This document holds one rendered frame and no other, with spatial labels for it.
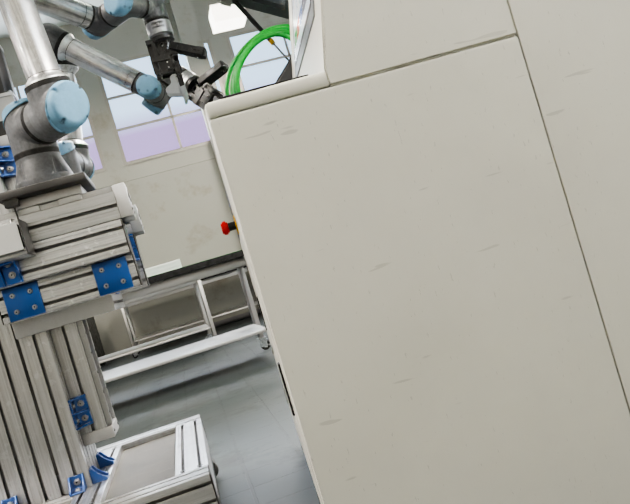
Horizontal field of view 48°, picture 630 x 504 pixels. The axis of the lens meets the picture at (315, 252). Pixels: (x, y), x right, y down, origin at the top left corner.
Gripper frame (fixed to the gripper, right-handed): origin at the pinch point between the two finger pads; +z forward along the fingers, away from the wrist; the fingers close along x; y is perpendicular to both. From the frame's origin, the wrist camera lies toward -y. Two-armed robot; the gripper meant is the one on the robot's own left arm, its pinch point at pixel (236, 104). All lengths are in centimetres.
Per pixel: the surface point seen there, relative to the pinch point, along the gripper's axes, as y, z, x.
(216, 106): -1, 67, 96
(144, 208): 212, -496, -605
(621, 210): -21, 128, 57
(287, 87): -10, 74, 90
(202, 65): -5, -545, -626
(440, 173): -10, 101, 75
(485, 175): -14, 107, 71
